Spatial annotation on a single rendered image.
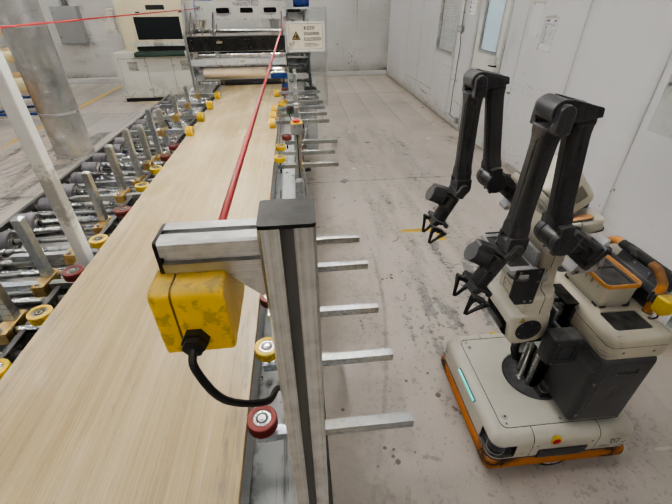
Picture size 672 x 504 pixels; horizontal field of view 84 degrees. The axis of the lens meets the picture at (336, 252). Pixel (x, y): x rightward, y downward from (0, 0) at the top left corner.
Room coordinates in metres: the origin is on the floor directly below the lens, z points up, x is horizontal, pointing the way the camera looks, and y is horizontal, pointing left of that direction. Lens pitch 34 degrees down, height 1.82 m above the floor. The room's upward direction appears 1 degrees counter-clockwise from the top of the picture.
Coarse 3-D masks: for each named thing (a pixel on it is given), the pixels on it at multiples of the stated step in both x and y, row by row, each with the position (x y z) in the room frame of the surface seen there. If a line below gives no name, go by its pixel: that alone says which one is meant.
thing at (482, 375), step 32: (448, 352) 1.39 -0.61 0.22; (480, 352) 1.33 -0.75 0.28; (480, 384) 1.13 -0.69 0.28; (512, 384) 1.13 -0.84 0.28; (480, 416) 0.99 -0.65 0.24; (512, 416) 0.96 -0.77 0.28; (544, 416) 0.96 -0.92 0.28; (480, 448) 0.92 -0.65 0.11; (512, 448) 0.87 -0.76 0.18; (544, 448) 0.87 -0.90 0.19; (576, 448) 0.88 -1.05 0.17; (608, 448) 0.90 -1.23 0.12
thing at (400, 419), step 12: (336, 420) 0.61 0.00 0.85; (348, 420) 0.60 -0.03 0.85; (360, 420) 0.60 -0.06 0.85; (372, 420) 0.60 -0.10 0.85; (384, 420) 0.60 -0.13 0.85; (396, 420) 0.60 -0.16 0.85; (408, 420) 0.60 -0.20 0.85; (276, 432) 0.57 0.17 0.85; (336, 432) 0.58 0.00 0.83; (348, 432) 0.58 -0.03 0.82
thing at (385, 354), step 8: (336, 352) 0.86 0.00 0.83; (344, 352) 0.86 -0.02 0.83; (352, 352) 0.86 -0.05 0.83; (360, 352) 0.86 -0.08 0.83; (368, 352) 0.86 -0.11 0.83; (376, 352) 0.86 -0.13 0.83; (384, 352) 0.86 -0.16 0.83; (392, 352) 0.86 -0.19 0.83; (328, 360) 0.83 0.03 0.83; (336, 360) 0.83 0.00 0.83; (344, 360) 0.84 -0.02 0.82; (352, 360) 0.84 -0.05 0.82; (360, 360) 0.84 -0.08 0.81; (368, 360) 0.84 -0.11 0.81; (376, 360) 0.85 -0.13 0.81; (384, 360) 0.85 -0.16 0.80; (264, 368) 0.81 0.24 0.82; (272, 368) 0.81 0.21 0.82
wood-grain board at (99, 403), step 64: (256, 128) 3.30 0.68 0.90; (192, 192) 2.00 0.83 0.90; (256, 192) 1.99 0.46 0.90; (128, 256) 1.35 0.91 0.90; (64, 320) 0.96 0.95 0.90; (128, 320) 0.96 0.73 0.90; (256, 320) 0.95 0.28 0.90; (0, 384) 0.70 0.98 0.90; (64, 384) 0.69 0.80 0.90; (128, 384) 0.69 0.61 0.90; (192, 384) 0.69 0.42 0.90; (0, 448) 0.51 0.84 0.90; (64, 448) 0.51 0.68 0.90; (128, 448) 0.50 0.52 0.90; (192, 448) 0.50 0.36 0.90
